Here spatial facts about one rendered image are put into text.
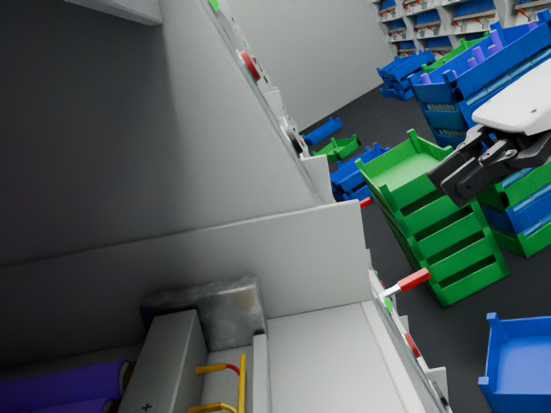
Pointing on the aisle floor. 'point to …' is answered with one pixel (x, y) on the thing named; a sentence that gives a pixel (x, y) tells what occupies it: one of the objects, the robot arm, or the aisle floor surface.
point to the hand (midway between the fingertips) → (457, 178)
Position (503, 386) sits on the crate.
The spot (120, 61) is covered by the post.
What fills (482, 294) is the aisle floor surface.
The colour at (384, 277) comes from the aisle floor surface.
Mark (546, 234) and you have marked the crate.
